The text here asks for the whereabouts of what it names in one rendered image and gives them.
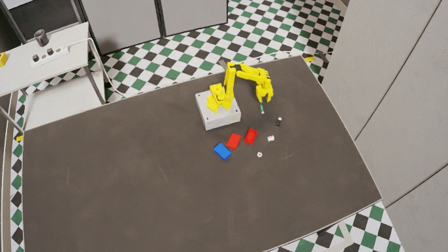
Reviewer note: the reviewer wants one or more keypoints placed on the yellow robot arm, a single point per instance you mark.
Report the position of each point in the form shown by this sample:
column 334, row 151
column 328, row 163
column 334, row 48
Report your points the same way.
column 225, row 100

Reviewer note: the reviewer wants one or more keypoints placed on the red open box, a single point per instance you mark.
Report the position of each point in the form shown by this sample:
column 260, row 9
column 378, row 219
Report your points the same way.
column 250, row 136

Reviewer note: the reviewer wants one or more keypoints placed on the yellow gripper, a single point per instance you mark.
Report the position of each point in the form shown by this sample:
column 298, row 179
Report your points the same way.
column 262, row 92

